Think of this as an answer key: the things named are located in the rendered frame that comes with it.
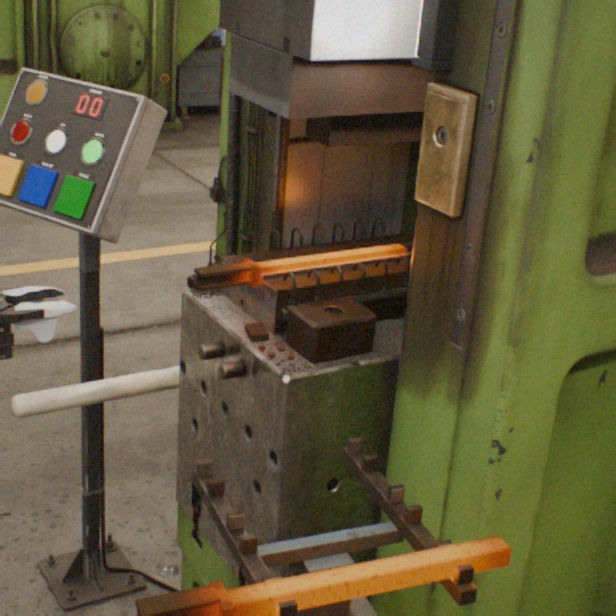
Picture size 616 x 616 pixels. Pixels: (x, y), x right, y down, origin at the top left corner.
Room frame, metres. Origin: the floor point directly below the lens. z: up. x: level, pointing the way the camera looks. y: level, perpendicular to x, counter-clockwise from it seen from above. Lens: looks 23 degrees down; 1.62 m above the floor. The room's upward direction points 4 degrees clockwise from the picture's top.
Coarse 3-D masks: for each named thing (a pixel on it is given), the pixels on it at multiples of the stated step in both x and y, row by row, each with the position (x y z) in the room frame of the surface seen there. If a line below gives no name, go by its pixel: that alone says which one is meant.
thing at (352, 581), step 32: (480, 544) 1.00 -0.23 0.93; (320, 576) 0.92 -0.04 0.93; (352, 576) 0.92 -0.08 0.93; (384, 576) 0.93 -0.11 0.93; (416, 576) 0.95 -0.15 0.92; (448, 576) 0.96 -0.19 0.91; (160, 608) 0.83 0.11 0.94; (192, 608) 0.84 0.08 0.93; (224, 608) 0.85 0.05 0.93; (256, 608) 0.87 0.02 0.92
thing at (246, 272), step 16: (304, 256) 1.68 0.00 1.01; (320, 256) 1.69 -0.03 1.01; (336, 256) 1.70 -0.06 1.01; (352, 256) 1.71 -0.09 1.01; (368, 256) 1.72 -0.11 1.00; (208, 272) 1.56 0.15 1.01; (224, 272) 1.58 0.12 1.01; (240, 272) 1.60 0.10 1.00; (256, 272) 1.60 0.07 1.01; (208, 288) 1.56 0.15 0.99
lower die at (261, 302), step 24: (360, 240) 1.87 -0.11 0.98; (384, 240) 1.85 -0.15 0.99; (408, 240) 1.86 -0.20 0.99; (336, 264) 1.68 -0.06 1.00; (240, 288) 1.66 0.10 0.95; (264, 288) 1.59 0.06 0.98; (288, 288) 1.57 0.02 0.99; (312, 288) 1.59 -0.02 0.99; (336, 288) 1.62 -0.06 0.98; (360, 288) 1.64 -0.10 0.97; (264, 312) 1.59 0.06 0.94; (384, 312) 1.67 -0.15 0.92
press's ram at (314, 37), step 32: (224, 0) 1.75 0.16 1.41; (256, 0) 1.66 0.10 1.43; (288, 0) 1.58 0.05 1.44; (320, 0) 1.52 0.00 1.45; (352, 0) 1.55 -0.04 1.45; (384, 0) 1.58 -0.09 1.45; (416, 0) 1.61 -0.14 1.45; (256, 32) 1.66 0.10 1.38; (288, 32) 1.57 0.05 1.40; (320, 32) 1.52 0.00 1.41; (352, 32) 1.55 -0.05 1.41; (384, 32) 1.58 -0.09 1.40; (416, 32) 1.61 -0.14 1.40
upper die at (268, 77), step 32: (256, 64) 1.65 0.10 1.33; (288, 64) 1.57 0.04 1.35; (320, 64) 1.58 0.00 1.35; (352, 64) 1.61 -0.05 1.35; (384, 64) 1.65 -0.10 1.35; (256, 96) 1.65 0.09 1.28; (288, 96) 1.56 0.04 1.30; (320, 96) 1.59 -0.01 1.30; (352, 96) 1.62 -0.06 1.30; (384, 96) 1.65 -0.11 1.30; (416, 96) 1.68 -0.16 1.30
